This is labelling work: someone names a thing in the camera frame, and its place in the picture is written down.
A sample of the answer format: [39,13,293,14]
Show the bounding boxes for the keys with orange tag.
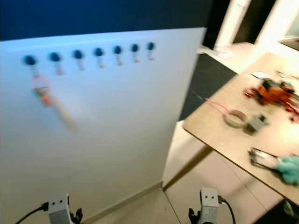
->
[32,75,78,132]

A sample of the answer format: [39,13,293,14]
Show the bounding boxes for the white partition board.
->
[0,27,207,224]

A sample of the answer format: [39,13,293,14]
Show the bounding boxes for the black rug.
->
[178,53,238,121]
[259,198,299,224]

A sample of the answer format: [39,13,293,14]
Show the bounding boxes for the wooden table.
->
[163,52,299,206]

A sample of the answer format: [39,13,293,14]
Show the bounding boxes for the grey tape roll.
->
[223,110,247,129]

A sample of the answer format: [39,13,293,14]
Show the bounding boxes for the small grey box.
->
[245,114,270,135]

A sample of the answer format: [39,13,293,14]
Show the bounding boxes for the orange toy robot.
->
[243,78,299,117]

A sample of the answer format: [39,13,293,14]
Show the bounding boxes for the white card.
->
[251,71,271,79]

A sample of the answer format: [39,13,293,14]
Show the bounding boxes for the white pillar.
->
[213,0,251,49]

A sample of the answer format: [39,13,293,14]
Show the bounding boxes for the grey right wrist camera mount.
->
[200,188,220,224]

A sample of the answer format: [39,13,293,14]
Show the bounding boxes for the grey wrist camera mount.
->
[200,188,220,224]
[48,193,71,224]

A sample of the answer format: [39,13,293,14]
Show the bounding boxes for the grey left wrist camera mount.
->
[48,193,71,224]

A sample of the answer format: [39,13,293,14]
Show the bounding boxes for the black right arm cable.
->
[216,196,237,224]

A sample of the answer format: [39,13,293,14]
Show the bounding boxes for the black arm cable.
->
[216,196,237,224]
[15,202,50,224]

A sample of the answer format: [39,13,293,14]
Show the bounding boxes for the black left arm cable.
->
[15,202,50,224]

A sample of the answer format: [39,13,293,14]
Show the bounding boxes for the teal plush keychain with keys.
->
[249,147,299,186]

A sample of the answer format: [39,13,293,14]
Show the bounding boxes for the pink cord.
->
[205,97,234,115]

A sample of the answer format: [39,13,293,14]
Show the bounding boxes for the blue knob wall hook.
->
[146,42,156,61]
[72,49,85,71]
[112,45,123,66]
[130,43,140,63]
[93,47,105,69]
[23,55,38,76]
[49,52,62,76]

